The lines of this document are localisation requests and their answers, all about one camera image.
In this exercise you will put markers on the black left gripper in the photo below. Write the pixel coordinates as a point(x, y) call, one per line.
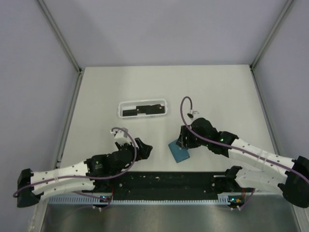
point(143, 152)

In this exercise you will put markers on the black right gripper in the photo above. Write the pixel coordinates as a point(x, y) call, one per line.
point(184, 138)

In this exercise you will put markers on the blue leather card holder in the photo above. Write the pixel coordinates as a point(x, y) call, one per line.
point(179, 154)

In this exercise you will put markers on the black card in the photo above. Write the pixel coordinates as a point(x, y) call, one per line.
point(128, 113)
point(150, 109)

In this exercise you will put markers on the white plastic basket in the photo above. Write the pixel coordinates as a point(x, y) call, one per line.
point(127, 105)

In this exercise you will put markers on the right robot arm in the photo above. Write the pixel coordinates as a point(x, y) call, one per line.
point(282, 175)

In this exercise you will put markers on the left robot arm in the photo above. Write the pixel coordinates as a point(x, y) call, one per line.
point(32, 187)

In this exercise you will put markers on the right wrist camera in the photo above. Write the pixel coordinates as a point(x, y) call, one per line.
point(193, 114)

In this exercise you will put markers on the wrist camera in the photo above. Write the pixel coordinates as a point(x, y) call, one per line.
point(120, 135)
point(193, 114)

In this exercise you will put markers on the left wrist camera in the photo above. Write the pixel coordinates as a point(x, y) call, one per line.
point(120, 135)

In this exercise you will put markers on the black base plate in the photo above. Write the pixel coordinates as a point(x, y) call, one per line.
point(168, 186)

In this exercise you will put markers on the grey slotted cable duct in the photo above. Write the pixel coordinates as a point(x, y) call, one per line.
point(75, 199)

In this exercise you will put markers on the left aluminium frame post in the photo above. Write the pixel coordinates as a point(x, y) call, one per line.
point(58, 34)

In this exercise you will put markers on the aluminium frame post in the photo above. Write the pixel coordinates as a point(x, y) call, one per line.
point(58, 34)
point(288, 5)

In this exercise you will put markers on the right aluminium frame post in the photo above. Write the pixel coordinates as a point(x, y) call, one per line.
point(288, 5)

